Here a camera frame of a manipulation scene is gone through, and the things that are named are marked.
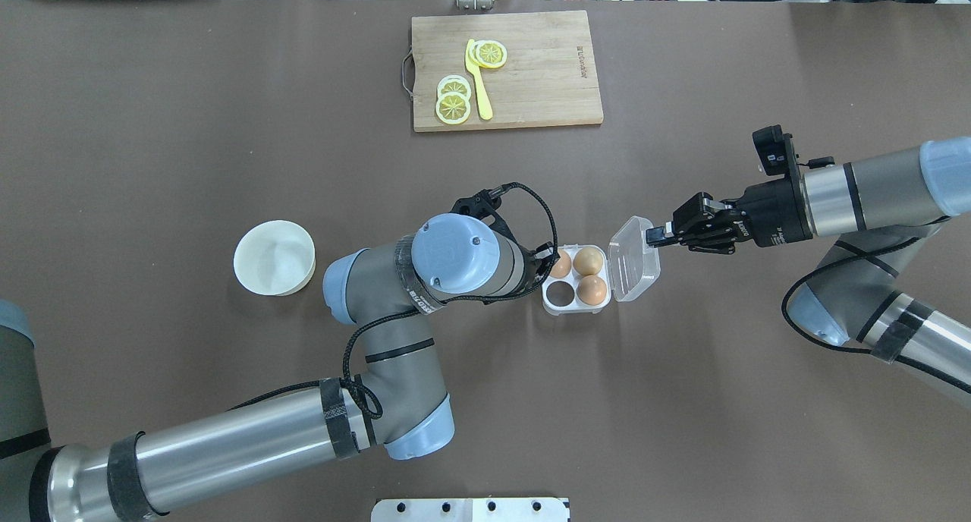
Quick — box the brown egg back cell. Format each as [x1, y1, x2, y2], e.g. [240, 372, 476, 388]
[572, 246, 605, 276]

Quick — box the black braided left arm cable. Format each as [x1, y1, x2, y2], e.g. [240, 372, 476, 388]
[228, 181, 559, 421]

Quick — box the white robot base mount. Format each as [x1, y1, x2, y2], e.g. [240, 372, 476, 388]
[370, 497, 571, 521]

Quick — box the lemon slice by knife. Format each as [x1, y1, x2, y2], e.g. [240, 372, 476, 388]
[472, 40, 507, 69]

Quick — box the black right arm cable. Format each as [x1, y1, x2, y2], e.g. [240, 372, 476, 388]
[781, 219, 971, 375]

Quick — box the clear plastic egg box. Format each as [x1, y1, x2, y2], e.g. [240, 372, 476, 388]
[542, 215, 660, 316]

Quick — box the bamboo cutting board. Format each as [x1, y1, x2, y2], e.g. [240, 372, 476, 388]
[410, 11, 604, 134]

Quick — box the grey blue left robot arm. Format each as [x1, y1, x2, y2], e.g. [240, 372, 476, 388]
[2, 213, 558, 521]

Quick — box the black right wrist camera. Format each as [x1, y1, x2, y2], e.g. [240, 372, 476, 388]
[752, 124, 836, 177]

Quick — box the brown egg from bowl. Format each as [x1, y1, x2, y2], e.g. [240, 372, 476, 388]
[549, 249, 572, 279]

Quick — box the brown egg cell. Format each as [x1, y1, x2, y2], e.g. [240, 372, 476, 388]
[577, 275, 609, 307]
[572, 246, 605, 276]

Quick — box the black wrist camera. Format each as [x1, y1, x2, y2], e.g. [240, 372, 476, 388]
[752, 124, 836, 177]
[451, 187, 516, 241]

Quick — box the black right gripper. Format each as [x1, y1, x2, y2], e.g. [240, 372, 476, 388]
[645, 179, 814, 253]

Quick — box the brown egg front cell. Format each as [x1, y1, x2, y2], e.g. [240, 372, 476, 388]
[577, 275, 609, 307]

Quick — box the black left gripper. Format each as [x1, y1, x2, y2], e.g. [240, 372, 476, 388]
[525, 241, 561, 291]

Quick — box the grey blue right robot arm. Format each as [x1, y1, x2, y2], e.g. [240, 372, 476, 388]
[643, 125, 970, 393]

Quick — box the white ceramic bowl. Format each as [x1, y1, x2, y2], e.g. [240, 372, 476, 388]
[233, 220, 316, 297]

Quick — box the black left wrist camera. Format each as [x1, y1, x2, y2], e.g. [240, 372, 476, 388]
[451, 187, 516, 241]

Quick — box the lemon slice near handle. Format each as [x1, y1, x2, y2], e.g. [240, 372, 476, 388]
[435, 91, 472, 125]

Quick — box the yellow plastic knife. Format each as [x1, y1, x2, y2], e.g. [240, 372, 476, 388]
[464, 39, 493, 121]

